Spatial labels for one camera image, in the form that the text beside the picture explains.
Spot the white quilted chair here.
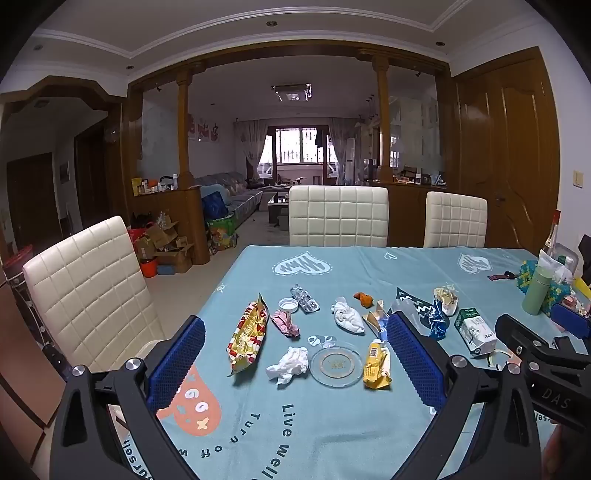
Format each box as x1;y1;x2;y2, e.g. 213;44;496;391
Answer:
22;215;167;374
424;191;489;249
288;185;389;248

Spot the blue printed tablecloth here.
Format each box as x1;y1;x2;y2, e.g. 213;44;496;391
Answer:
111;244;591;480

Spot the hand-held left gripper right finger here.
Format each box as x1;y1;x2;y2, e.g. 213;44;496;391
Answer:
385;311;543;480

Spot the dark wooden door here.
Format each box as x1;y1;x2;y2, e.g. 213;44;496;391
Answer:
7;154;57;250

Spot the green thermos bottle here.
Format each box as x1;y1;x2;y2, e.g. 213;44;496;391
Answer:
522;265;554;316

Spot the pile of cardboard boxes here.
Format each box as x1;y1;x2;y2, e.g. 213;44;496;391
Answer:
134;222;195;273

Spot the blue floral bag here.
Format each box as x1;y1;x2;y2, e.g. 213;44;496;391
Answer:
519;261;573;306

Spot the yellow red snack wrapper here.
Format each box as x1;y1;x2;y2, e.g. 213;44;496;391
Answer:
226;293;269;377

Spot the wall picture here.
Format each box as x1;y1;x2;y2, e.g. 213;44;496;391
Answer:
189;117;219;143

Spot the dark coffee table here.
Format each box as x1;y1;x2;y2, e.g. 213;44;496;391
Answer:
267;187;291;224

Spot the beige rubber loop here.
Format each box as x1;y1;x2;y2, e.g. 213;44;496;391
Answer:
485;348;511;370

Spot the dark green zigzag wrapper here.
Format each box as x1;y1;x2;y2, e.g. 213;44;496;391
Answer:
390;298;435;330

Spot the crumpled white tissue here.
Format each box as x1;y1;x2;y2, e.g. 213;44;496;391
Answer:
266;347;309;386
331;296;365;334

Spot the clear blister pack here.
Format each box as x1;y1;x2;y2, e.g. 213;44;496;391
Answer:
290;285;321;315

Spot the colourful printed bag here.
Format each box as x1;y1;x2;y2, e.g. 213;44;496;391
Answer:
206;217;238;251

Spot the brown panelled cabinet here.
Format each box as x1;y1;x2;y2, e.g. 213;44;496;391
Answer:
0;277;65;462

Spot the clear round plastic lid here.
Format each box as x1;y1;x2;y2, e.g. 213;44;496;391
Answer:
309;342;364;387

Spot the glass bottle with red cap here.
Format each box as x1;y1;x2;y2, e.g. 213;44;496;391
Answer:
545;210;562;254

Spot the white air conditioner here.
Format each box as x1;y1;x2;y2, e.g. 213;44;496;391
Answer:
344;137;357;185

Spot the grey sofa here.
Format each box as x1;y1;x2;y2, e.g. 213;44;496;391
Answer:
194;172;264;227

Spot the green white milk carton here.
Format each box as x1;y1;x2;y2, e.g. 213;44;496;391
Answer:
455;308;498;358

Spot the blue foil wrapper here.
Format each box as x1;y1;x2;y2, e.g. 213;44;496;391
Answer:
425;299;451;341

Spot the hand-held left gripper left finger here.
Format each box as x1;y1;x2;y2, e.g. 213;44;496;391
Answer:
50;315;207;480

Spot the gold foil wrapper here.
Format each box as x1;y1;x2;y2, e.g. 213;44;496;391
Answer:
362;300;393;342

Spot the blue cushion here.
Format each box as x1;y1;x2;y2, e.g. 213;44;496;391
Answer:
202;191;229;220

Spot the pink crumpled wrapper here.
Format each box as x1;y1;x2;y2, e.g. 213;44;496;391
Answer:
271;310;299;337

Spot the window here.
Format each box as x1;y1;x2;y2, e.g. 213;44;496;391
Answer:
276;128;319;164

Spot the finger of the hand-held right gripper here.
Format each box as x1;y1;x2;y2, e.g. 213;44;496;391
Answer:
550;302;591;350
495;314;591;376

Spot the low wooden cabinet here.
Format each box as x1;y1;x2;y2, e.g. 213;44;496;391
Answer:
131;185;211;265

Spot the ceiling lamp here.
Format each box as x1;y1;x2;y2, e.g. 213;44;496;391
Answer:
271;84;312;102

